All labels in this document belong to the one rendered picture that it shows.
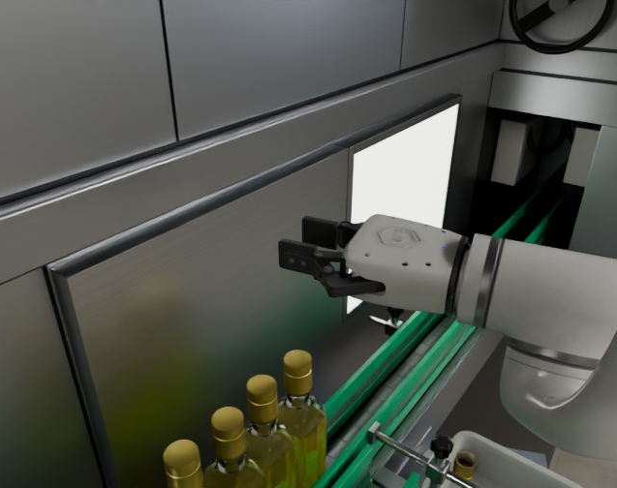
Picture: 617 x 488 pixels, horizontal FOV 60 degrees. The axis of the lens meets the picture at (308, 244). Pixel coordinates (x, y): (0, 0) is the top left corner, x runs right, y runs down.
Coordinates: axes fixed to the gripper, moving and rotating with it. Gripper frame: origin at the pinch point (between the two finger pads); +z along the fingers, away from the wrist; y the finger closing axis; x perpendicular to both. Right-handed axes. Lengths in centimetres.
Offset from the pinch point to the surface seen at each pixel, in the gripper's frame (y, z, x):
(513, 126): -108, -13, 15
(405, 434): -19.9, -9.1, 44.4
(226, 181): -6.1, 13.3, -2.4
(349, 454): -5.4, -4.0, 35.7
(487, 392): -94, -21, 97
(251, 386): 6.3, 4.1, 15.8
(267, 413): 6.7, 1.9, 18.7
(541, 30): -94, -16, -11
